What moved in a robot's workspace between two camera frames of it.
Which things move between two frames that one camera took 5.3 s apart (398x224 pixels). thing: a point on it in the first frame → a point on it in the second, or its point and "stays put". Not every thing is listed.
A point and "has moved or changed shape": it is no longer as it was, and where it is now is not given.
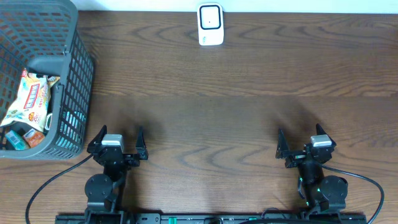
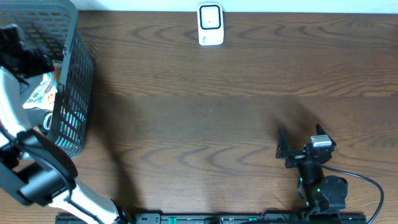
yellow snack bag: (30, 107) has moved or changed shape
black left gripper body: (133, 164) → (22, 63)
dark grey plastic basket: (43, 35) stays put
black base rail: (211, 218) stays put
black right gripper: (295, 157) stays put
